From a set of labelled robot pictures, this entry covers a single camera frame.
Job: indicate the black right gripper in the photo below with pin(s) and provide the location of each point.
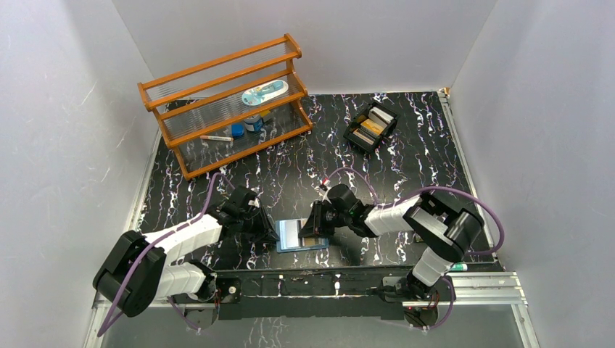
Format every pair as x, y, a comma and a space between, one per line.
315, 226

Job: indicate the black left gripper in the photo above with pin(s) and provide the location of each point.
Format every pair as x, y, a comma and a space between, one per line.
262, 228

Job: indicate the orange credit card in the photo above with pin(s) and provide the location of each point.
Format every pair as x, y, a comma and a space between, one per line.
314, 242

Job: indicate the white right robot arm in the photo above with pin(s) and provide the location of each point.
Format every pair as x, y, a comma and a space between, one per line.
447, 228

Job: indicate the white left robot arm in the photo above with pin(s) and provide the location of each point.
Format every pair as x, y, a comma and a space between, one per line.
142, 268

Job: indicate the black card tray box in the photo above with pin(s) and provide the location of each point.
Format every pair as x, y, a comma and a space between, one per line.
369, 128

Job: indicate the white orange marker pen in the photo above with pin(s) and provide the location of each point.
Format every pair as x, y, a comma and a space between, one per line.
217, 138

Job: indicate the blue small box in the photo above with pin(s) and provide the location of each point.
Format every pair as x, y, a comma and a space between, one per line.
237, 130

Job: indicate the small blue lidded jar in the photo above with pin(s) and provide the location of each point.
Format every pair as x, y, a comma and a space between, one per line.
253, 123

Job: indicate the orange wooden shelf rack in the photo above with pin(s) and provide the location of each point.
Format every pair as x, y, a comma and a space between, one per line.
206, 100

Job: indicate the white blue packaged item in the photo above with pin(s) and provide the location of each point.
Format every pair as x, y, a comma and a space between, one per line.
265, 92

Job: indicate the green white marker pen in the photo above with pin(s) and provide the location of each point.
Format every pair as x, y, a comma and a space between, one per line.
459, 267

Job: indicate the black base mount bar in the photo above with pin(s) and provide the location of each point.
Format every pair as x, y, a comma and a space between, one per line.
317, 292

